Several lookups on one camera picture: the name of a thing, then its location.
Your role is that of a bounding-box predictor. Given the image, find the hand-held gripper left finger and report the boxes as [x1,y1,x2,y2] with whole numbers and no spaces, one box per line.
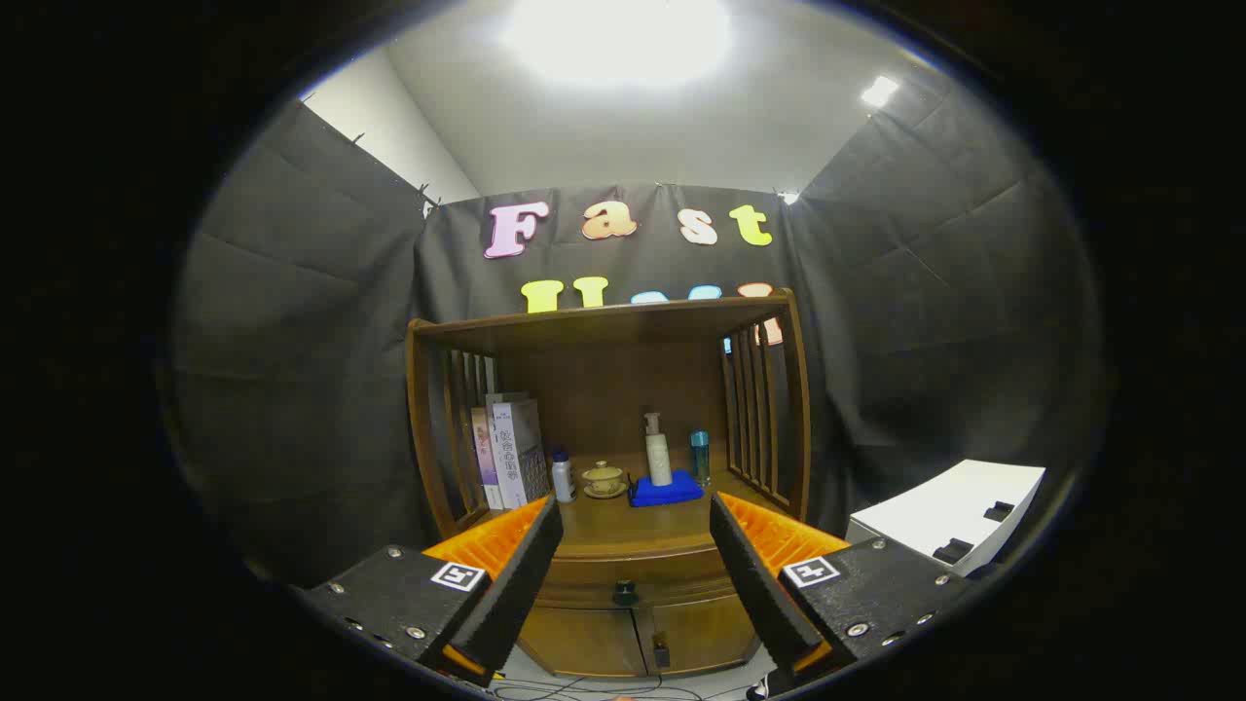
[292,492,566,687]

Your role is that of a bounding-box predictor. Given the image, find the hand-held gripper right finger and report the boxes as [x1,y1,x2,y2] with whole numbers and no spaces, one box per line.
[709,492,974,687]

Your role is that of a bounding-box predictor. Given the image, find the wooden drawer with black knob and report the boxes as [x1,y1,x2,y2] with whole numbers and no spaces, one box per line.
[533,550,746,609]

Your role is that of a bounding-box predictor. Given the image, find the wooden cabinet door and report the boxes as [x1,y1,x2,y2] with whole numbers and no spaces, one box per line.
[519,606,648,678]
[638,594,760,675]

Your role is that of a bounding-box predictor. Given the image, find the wooden countertop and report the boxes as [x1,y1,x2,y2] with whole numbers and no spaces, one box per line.
[458,448,789,561]

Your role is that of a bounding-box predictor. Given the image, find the white drawer cabinet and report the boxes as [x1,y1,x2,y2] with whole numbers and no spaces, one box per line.
[845,460,1047,577]

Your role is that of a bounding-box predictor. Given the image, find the brown wooden cabinet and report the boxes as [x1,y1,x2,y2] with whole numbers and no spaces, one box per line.
[406,288,812,680]

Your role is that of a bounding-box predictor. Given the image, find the blue folded cloth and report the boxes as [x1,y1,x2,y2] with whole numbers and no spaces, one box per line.
[629,470,705,508]

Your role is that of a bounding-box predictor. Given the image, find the thin purple book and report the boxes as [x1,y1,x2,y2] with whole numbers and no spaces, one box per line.
[471,406,505,511]

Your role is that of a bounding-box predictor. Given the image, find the thick white book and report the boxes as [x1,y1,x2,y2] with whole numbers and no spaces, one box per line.
[485,392,551,509]

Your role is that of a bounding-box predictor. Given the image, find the yellow lidded teacup with saucer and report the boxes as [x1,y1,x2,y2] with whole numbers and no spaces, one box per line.
[582,461,629,499]

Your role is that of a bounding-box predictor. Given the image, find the white pump bottle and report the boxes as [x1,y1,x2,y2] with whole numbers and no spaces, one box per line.
[643,412,674,487]

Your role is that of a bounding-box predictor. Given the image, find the large ceiling light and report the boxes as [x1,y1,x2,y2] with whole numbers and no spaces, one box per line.
[501,0,733,89]

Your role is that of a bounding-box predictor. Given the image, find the black floor cable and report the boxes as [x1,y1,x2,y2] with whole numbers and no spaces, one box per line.
[487,672,760,701]

